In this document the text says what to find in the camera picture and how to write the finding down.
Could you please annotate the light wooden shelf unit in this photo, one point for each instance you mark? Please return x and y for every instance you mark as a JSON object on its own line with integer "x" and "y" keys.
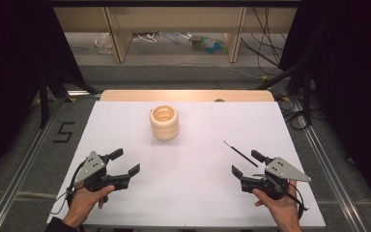
{"x": 174, "y": 19}

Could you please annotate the person's right hand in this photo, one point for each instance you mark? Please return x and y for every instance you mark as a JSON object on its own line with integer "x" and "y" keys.
{"x": 280, "y": 209}

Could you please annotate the black curtain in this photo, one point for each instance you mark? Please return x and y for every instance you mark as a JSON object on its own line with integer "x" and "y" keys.
{"x": 13, "y": 80}
{"x": 351, "y": 80}

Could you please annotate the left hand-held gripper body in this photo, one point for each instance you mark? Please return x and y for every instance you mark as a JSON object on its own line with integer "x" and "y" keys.
{"x": 91, "y": 166}

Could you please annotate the black metal stand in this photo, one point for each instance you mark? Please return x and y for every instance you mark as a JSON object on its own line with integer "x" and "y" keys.
{"x": 306, "y": 93}
{"x": 43, "y": 96}

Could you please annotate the clear plastic bag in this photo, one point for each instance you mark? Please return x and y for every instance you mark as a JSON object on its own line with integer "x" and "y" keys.
{"x": 103, "y": 43}

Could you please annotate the ribbed wooden cup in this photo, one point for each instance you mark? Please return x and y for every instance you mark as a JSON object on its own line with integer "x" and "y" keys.
{"x": 164, "y": 124}

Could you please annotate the thin black pen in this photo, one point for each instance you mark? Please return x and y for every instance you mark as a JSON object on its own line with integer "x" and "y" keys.
{"x": 241, "y": 154}

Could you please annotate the white table sheet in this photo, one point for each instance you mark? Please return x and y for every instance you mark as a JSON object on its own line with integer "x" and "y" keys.
{"x": 186, "y": 180}

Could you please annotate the person's left hand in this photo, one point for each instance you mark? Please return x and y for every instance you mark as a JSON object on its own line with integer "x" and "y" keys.
{"x": 83, "y": 201}

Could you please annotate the wooden table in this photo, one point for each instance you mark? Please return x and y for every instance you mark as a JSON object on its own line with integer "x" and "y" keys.
{"x": 186, "y": 95}

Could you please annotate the aluminium floor rail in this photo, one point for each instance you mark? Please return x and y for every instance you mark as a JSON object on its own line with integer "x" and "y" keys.
{"x": 331, "y": 174}
{"x": 19, "y": 180}

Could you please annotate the green and blue plastic items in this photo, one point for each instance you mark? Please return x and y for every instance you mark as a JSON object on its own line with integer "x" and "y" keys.
{"x": 207, "y": 44}

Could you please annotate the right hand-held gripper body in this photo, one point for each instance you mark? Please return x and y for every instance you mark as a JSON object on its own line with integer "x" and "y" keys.
{"x": 283, "y": 172}

